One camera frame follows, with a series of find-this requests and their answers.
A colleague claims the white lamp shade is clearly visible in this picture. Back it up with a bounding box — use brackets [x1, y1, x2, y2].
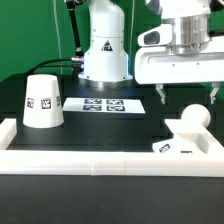
[23, 74, 64, 128]

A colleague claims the white U-shaped fence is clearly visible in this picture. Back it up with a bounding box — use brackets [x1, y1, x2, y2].
[0, 119, 224, 177]

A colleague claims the black cable bundle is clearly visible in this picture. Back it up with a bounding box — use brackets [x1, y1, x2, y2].
[31, 57, 85, 75]

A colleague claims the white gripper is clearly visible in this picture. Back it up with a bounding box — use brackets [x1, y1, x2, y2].
[135, 47, 224, 104]

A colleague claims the white lamp bulb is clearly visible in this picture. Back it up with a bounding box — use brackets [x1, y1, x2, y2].
[181, 104, 211, 128]

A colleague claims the white marker sheet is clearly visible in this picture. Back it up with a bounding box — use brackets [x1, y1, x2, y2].
[63, 97, 145, 114]

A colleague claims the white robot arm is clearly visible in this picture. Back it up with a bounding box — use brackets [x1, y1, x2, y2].
[79, 0, 224, 96]

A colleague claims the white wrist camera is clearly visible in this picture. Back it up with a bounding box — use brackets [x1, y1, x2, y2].
[138, 24, 173, 47]

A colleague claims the white lamp base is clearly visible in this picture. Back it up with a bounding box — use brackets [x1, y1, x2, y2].
[151, 119, 214, 155]

